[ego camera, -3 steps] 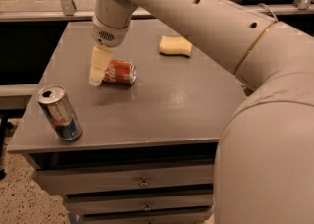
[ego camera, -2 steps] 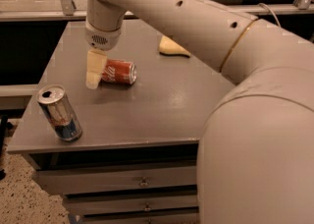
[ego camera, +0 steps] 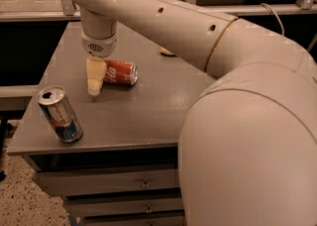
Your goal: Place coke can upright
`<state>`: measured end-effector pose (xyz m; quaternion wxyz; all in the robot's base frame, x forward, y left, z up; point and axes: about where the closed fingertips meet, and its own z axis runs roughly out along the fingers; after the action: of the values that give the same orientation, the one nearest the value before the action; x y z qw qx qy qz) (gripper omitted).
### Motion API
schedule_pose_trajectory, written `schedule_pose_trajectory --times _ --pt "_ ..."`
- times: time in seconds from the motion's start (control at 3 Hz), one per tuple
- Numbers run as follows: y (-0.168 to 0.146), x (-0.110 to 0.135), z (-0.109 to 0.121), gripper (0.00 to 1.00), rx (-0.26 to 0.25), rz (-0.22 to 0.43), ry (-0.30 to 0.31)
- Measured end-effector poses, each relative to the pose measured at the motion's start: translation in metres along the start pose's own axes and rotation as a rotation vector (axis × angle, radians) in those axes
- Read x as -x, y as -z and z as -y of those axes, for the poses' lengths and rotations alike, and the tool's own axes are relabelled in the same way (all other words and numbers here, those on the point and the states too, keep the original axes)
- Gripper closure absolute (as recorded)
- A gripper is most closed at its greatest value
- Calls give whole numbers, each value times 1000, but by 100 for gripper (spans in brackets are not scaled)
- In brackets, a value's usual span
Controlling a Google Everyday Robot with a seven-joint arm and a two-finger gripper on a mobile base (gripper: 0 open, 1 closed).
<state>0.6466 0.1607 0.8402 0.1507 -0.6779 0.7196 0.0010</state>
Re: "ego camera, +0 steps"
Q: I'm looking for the middle grey drawer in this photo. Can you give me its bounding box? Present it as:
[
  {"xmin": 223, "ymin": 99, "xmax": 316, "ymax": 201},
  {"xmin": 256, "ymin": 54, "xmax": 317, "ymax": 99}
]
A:
[{"xmin": 64, "ymin": 193, "xmax": 183, "ymax": 217}]

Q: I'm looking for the white cable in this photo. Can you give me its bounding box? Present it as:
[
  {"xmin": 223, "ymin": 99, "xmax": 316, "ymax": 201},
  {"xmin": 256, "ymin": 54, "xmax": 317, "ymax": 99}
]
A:
[{"xmin": 260, "ymin": 2, "xmax": 285, "ymax": 37}]

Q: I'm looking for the red coke can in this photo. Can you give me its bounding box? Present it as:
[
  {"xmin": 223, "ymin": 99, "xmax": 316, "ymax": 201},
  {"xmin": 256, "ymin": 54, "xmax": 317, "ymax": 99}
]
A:
[{"xmin": 104, "ymin": 59, "xmax": 138, "ymax": 85}]

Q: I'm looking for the yellow sponge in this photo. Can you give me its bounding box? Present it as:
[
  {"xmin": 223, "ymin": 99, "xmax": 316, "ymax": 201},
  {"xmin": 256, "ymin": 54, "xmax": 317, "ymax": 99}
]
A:
[{"xmin": 160, "ymin": 47, "xmax": 176, "ymax": 57}]

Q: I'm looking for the grey drawer cabinet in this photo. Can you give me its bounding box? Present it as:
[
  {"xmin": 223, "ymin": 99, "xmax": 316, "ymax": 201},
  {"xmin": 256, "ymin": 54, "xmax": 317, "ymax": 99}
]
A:
[{"xmin": 6, "ymin": 21, "xmax": 217, "ymax": 226}]

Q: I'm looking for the bottom grey drawer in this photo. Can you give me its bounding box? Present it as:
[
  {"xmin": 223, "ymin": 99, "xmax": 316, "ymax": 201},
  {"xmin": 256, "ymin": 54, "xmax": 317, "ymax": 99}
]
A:
[{"xmin": 82, "ymin": 211, "xmax": 187, "ymax": 226}]

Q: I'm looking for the silver blue energy drink can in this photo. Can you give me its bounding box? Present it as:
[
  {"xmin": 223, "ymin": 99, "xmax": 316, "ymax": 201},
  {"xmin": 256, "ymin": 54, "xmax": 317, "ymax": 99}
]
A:
[{"xmin": 37, "ymin": 85, "xmax": 83, "ymax": 144}]

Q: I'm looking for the grey drawer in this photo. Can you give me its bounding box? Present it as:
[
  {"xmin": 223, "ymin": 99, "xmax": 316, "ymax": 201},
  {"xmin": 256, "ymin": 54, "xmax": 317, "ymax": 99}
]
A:
[
  {"xmin": 64, "ymin": 193, "xmax": 183, "ymax": 217},
  {"xmin": 34, "ymin": 165, "xmax": 179, "ymax": 196},
  {"xmin": 82, "ymin": 211, "xmax": 187, "ymax": 226}
]

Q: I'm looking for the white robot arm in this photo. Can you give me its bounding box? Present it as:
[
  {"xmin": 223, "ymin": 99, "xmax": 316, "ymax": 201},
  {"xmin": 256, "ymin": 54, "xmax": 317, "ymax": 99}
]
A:
[{"xmin": 72, "ymin": 0, "xmax": 317, "ymax": 226}]

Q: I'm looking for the top grey drawer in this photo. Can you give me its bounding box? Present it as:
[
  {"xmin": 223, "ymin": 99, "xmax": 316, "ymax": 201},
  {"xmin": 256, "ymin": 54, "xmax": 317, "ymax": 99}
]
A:
[{"xmin": 34, "ymin": 165, "xmax": 179, "ymax": 196}]

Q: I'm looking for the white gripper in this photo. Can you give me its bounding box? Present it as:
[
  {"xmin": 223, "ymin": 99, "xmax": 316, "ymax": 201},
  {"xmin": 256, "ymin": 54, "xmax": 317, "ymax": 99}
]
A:
[{"xmin": 81, "ymin": 30, "xmax": 117, "ymax": 96}]

